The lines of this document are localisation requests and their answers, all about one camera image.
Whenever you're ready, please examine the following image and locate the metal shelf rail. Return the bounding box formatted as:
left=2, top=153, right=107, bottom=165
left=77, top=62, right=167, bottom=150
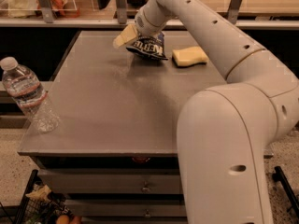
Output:
left=0, top=18, right=299, bottom=31

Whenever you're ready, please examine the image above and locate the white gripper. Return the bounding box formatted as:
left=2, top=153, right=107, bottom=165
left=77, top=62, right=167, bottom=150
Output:
left=113, top=0, right=173, bottom=49

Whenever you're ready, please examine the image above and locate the yellow sponge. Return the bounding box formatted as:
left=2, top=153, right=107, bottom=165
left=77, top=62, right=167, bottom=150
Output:
left=172, top=46, right=208, bottom=67

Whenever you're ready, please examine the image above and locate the clear acrylic box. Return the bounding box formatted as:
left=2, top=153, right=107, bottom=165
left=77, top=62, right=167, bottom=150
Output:
left=0, top=0, right=79, bottom=18

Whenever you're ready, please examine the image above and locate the black metal stand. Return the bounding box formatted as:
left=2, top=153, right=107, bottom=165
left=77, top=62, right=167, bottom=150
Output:
left=272, top=166, right=299, bottom=218

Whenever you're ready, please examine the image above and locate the grey drawer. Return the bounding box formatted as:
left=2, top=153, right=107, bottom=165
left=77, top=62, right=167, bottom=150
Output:
left=39, top=169, right=182, bottom=194
left=66, top=200, right=187, bottom=217

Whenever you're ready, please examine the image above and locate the clear plastic water bottle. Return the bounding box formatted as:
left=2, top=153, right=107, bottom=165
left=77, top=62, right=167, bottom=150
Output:
left=0, top=57, right=60, bottom=133

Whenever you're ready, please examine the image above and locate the grey upper drawer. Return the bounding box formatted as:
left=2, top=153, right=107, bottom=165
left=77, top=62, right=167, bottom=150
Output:
left=39, top=169, right=182, bottom=194

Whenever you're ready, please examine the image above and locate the grey lower drawer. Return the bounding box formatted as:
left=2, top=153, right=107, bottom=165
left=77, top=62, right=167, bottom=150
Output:
left=66, top=200, right=187, bottom=217

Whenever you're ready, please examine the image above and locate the blue Kettle chip bag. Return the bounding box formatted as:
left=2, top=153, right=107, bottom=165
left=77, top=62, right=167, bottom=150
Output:
left=126, top=32, right=167, bottom=61

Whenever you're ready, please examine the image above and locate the black wire basket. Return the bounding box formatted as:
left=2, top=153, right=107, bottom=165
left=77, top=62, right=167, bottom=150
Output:
left=13, top=170, right=82, bottom=224

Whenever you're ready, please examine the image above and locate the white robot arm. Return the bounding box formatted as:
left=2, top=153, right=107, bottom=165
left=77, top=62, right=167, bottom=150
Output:
left=114, top=0, right=299, bottom=224

